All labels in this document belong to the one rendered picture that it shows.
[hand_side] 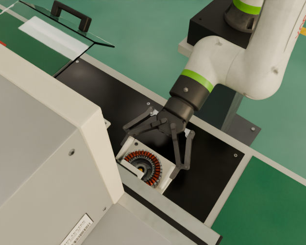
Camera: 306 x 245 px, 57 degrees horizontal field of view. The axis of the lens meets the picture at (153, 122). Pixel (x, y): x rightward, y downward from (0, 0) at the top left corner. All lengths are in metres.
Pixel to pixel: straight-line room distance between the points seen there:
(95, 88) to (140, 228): 0.62
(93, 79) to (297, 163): 1.27
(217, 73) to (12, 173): 0.59
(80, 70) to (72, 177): 0.77
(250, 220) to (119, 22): 1.88
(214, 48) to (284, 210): 0.45
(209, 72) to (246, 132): 1.09
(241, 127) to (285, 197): 0.99
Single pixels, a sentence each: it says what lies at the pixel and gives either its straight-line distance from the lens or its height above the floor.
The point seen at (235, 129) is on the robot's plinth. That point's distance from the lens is 1.77.
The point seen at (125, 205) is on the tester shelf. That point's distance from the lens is 0.39.
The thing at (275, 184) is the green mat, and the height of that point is 0.75.
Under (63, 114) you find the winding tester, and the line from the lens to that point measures 0.21.
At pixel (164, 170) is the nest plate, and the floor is 0.78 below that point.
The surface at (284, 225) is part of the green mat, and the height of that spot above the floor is 0.75.
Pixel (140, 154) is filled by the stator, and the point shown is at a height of 0.82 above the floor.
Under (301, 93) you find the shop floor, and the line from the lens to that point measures 2.10.
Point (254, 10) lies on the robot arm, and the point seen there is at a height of 0.92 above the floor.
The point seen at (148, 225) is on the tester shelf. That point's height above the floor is 1.11.
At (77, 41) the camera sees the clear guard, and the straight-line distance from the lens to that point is 0.65.
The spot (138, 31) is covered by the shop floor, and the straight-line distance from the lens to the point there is 2.27.
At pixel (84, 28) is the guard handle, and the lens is 0.70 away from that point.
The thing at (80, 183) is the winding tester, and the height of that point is 1.25.
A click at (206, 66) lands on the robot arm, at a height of 0.97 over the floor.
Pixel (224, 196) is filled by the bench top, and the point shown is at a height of 0.75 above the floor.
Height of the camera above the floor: 1.49
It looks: 59 degrees down
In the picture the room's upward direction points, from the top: straight up
